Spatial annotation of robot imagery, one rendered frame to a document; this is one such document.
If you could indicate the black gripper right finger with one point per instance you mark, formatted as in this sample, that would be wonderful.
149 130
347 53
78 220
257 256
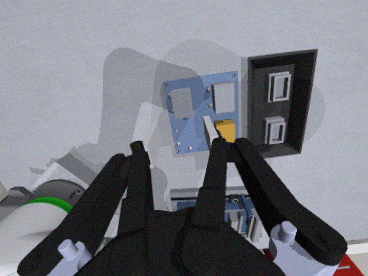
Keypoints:
300 242

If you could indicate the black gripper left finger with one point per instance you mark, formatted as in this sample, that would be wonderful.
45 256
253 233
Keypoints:
76 240

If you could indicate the yellow rectangular block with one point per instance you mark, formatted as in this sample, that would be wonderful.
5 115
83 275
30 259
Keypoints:
226 128

